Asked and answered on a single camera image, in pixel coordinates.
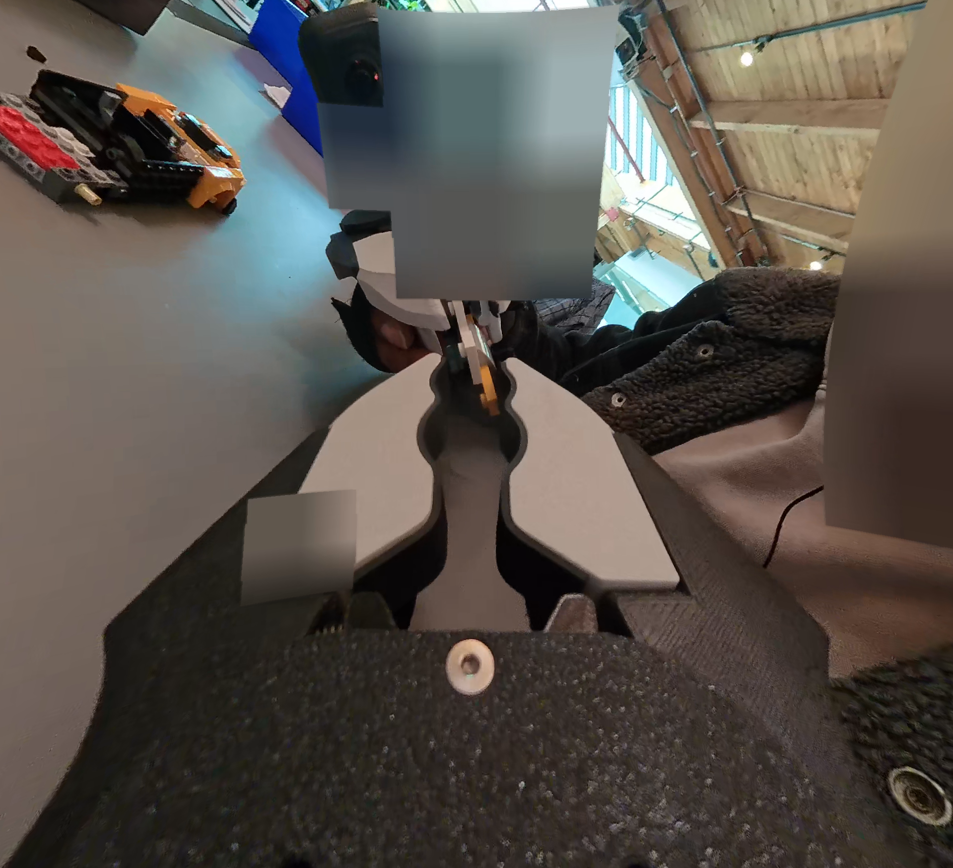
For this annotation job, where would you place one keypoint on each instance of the person's right hand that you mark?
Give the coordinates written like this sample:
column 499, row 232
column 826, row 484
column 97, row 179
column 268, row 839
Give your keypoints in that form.
column 402, row 346

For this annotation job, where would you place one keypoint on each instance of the small white orange lego assembly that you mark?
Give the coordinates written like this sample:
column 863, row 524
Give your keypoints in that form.
column 470, row 346

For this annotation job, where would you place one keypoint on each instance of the orange black lego car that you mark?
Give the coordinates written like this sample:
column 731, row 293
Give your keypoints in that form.
column 149, row 138

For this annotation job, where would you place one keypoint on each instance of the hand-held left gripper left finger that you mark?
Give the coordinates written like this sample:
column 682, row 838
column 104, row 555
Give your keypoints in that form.
column 372, row 451

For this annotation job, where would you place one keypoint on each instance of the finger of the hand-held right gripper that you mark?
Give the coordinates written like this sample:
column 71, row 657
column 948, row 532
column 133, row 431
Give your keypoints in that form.
column 502, row 315
column 456, row 311

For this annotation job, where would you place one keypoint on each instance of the white paper scrap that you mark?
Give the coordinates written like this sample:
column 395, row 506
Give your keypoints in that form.
column 275, row 95

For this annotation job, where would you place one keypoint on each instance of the grey hoodie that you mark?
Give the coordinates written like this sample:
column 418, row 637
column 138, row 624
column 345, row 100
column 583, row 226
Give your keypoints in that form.
column 744, row 533

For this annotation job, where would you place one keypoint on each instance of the dark fleece jacket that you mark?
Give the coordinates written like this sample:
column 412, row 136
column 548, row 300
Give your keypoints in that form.
column 707, row 354

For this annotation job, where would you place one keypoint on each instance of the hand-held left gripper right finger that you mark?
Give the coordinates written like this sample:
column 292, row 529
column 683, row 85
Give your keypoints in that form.
column 581, row 495

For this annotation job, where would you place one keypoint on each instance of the blue box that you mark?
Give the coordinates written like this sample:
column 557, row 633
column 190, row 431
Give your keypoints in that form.
column 287, row 56

